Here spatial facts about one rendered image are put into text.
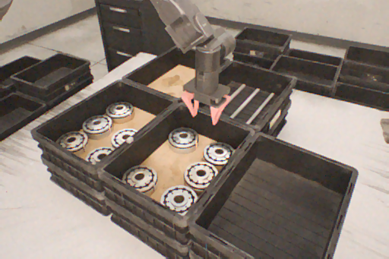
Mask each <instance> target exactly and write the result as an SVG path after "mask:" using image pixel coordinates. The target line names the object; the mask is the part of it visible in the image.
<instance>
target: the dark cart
mask: <svg viewBox="0 0 389 259"><path fill-rule="evenodd" d="M94 2H95V6H96V12H97V15H98V22H99V26H100V32H101V35H102V42H103V48H104V52H105V59H106V64H107V68H108V73H109V72H110V71H113V70H114V69H115V68H117V67H118V66H120V65H122V64H124V62H126V61H128V60H129V59H130V58H133V57H134V56H135V55H137V54H139V52H145V53H148V54H151V55H160V54H162V53H163V52H165V51H167V50H169V49H171V48H172V47H175V46H176V44H175V42H174V41H173V40H172V37H171V36H170V35H169V33H168V32H167V31H166V27H167V26H166V24H165V23H163V20H162V19H160V16H159V13H158V12H157V10H156V8H155V7H154V6H153V3H152V2H151V0H94Z"/></svg>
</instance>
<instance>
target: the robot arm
mask: <svg viewBox="0 0 389 259"><path fill-rule="evenodd" d="M12 2H13V0H0V22H1V20H2V18H3V17H4V16H5V14H7V12H8V9H9V8H10V7H11V5H12ZM151 2H152V3H153V6H154V7H155V8H156V10H157V12H158V13H159V16H160V19H162V20H163V23H165V24H166V26H167V27H166V31H167V32H168V33H169V35H170V36H171V37H172V40H173V41H174V42H175V44H176V45H177V47H178V48H179V47H180V49H181V50H182V52H183V53H186V52H187V51H188V50H190V49H192V48H193V47H195V46H196V62H195V77H193V79H192V80H190V81H189V82H188V83H186V84H184V85H183V86H182V90H183V91H185V90H186V91H185V92H184V93H183V94H182V95H181V98H182V99H183V100H184V103H186V105H187V107H188V108H189V109H190V112H191V114H192V115H193V117H194V116H195V115H197V111H198V104H199V102H200V103H204V104H207V105H208V106H210V112H211V117H212V121H213V124H214V125H215V124H216V123H217V121H218V119H219V117H220V114H221V112H222V111H223V109H224V108H225V106H226V104H227V103H228V102H229V100H230V96H227V94H229V91H230V87H228V86H223V85H222V84H218V82H219V73H220V61H222V60H223V59H224V58H225V57H227V56H228V55H229V54H230V53H231V52H232V51H233V50H234V49H235V47H236V41H235V37H233V35H232V34H230V33H229V32H226V31H225V30H224V28H223V27H218V28H217V29H212V27H211V25H210V24H209V23H208V22H207V19H206V17H205V16H204V15H203V13H202V12H201V10H199V7H198V6H197V5H196V4H193V3H192V1H190V0H151ZM203 35H204V36H203ZM202 36H203V37H202ZM201 37H202V38H201ZM198 38H200V39H199V40H198V41H196V40H197V39H198ZM194 41H196V42H195V43H193V42H194ZM201 41H203V42H202V43H201ZM192 43H193V44H192ZM199 43H200V44H199ZM191 99H193V100H194V108H193V105H192V103H191Z"/></svg>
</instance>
